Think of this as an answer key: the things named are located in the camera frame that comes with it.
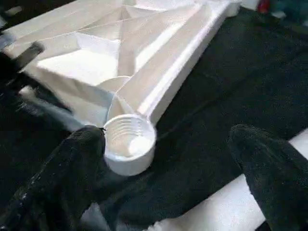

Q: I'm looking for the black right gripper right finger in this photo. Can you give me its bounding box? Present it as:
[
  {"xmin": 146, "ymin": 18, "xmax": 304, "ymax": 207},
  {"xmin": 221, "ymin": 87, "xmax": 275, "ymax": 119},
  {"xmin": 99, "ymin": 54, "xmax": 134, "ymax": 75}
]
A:
[{"xmin": 229, "ymin": 124, "xmax": 308, "ymax": 231}]

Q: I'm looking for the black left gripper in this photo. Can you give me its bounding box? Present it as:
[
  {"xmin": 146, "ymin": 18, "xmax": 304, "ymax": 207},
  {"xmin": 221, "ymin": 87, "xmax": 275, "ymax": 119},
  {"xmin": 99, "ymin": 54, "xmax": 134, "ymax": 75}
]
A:
[{"xmin": 0, "ymin": 41, "xmax": 46, "ymax": 97}]

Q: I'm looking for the white plastic table top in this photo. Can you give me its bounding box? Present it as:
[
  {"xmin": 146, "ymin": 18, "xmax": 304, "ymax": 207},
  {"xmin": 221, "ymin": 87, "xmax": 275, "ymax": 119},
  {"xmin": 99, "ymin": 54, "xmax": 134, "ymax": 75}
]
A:
[{"xmin": 4, "ymin": 0, "xmax": 241, "ymax": 176}]

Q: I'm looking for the white plastic table leg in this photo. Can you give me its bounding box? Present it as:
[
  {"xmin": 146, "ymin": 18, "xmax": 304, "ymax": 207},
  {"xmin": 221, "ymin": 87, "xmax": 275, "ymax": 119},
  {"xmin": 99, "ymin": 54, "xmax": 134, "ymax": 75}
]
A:
[{"xmin": 79, "ymin": 128, "xmax": 308, "ymax": 231}]

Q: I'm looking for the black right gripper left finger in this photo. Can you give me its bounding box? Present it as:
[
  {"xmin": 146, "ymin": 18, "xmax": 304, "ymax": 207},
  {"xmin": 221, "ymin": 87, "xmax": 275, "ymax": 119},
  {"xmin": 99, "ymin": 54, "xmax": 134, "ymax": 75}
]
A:
[{"xmin": 0, "ymin": 126, "xmax": 114, "ymax": 231}]

